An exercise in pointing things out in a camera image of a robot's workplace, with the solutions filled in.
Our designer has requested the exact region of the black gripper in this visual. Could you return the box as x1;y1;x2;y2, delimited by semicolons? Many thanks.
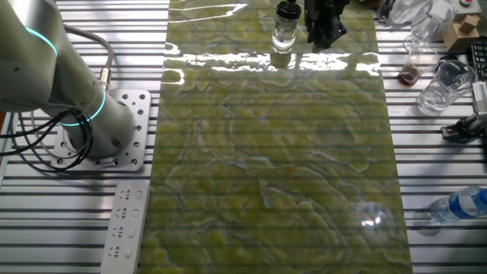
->
304;0;351;53

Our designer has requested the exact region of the black jar lid with knob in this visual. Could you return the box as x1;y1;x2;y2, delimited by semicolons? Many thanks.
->
275;0;303;20

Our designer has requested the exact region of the clear glass jar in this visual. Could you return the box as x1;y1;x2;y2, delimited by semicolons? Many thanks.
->
271;14;298;54

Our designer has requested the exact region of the clear plastic bag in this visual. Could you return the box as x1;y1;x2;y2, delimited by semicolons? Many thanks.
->
387;0;424;27

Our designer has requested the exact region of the small glass with brown liquid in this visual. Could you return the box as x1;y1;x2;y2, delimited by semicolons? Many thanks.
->
396;45;441;88

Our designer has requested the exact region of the clear plastic cup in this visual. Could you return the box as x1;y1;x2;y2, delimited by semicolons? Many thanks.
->
410;0;456;43

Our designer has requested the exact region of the large clear measuring beaker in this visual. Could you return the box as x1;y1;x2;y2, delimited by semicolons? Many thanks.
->
415;59;478;117

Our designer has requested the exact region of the wooden block puzzle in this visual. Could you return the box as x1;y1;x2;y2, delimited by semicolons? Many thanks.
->
442;14;482;53

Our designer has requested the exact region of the emergency stop button box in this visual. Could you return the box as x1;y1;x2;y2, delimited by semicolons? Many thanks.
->
450;0;482;16

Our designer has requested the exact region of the green marble pattern mat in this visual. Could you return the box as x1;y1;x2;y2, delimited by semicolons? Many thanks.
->
138;0;414;274

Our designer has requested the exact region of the black keyboard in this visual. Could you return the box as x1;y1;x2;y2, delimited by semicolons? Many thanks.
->
466;37;487;81

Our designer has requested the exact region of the plastic water bottle blue label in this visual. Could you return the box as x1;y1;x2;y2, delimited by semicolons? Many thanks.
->
428;186;487;226

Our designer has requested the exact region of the white power strip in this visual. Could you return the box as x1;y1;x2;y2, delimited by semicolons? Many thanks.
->
100;181;151;274

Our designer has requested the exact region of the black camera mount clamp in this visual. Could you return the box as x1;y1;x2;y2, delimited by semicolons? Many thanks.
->
441;113;487;145

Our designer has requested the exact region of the silver finned camera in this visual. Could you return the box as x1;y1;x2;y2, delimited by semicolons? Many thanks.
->
471;81;487;115

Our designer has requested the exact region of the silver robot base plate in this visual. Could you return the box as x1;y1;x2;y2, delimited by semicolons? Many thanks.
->
51;89;152;172

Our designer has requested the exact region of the thick gray robot cable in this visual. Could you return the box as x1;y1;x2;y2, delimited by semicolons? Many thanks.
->
62;24;116;92

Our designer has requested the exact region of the black base cable bundle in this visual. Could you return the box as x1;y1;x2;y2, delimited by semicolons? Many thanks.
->
0;108;95;174

